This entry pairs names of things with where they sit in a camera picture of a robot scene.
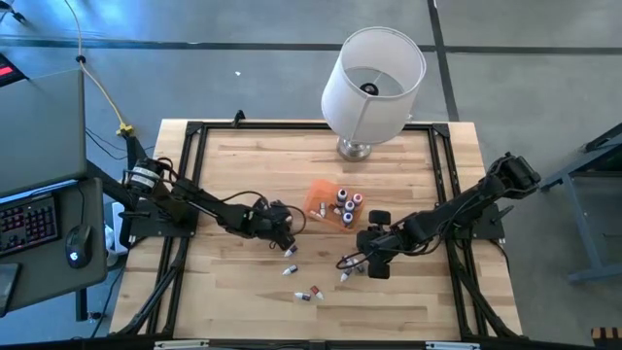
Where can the grey computer monitor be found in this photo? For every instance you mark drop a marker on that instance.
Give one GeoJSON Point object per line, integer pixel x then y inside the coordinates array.
{"type": "Point", "coordinates": [39, 131]}

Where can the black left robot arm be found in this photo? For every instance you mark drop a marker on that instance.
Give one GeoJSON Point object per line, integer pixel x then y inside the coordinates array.
{"type": "Point", "coordinates": [204, 206]}

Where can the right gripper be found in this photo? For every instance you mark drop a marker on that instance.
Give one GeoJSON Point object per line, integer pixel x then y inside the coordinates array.
{"type": "Point", "coordinates": [376, 248]}

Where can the grey desk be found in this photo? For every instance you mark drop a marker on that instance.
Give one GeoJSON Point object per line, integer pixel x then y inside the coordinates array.
{"type": "Point", "coordinates": [48, 284]}

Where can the white shade silver base lamp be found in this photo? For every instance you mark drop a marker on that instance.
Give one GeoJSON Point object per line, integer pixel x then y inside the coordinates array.
{"type": "Point", "coordinates": [359, 116]}

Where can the black backlit keyboard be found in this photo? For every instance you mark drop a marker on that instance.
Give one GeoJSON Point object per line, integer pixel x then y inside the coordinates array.
{"type": "Point", "coordinates": [26, 223]}

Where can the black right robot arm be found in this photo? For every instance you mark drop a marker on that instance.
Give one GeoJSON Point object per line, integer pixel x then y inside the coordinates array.
{"type": "Point", "coordinates": [461, 209]}

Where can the black computer mouse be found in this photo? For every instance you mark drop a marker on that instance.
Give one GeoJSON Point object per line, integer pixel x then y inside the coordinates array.
{"type": "Point", "coordinates": [78, 243]}

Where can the small brown dropper bottle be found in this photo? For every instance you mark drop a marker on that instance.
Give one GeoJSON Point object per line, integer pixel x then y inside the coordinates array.
{"type": "Point", "coordinates": [335, 210]}

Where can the black stand foot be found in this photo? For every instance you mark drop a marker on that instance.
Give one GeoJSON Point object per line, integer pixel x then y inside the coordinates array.
{"type": "Point", "coordinates": [19, 17]}

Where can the black aluminium table frame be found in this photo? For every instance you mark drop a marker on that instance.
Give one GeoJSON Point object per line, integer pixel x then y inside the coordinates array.
{"type": "Point", "coordinates": [291, 126]}

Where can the white label strip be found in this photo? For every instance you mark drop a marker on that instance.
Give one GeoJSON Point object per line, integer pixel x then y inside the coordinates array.
{"type": "Point", "coordinates": [180, 344]}
{"type": "Point", "coordinates": [452, 345]}

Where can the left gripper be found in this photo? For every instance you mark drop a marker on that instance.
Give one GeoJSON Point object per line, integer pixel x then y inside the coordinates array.
{"type": "Point", "coordinates": [272, 228]}

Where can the orange plastic bin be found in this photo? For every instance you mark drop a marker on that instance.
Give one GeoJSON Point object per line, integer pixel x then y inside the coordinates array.
{"type": "Point", "coordinates": [316, 194]}

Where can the large bottle dark cap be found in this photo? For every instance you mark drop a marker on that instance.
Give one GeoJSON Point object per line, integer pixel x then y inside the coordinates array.
{"type": "Point", "coordinates": [342, 195]}

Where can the small red dropper bottle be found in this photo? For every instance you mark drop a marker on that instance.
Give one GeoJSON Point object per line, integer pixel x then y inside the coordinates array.
{"type": "Point", "coordinates": [316, 291]}

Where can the small black camera mount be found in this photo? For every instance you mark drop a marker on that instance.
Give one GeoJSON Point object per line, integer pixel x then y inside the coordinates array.
{"type": "Point", "coordinates": [238, 117]}

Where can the large bottle red cap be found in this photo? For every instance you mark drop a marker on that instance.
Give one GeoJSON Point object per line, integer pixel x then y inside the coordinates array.
{"type": "Point", "coordinates": [357, 198]}

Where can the black phone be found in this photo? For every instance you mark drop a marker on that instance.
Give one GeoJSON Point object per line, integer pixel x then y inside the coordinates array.
{"type": "Point", "coordinates": [9, 289]}

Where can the blue-grey steel stand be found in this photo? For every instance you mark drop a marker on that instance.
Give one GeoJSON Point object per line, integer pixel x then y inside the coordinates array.
{"type": "Point", "coordinates": [578, 223]}

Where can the orange black striped block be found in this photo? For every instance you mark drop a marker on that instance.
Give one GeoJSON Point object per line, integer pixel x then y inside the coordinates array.
{"type": "Point", "coordinates": [606, 336]}

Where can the black desk strut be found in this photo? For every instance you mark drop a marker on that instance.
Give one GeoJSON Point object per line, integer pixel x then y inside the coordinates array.
{"type": "Point", "coordinates": [132, 146]}

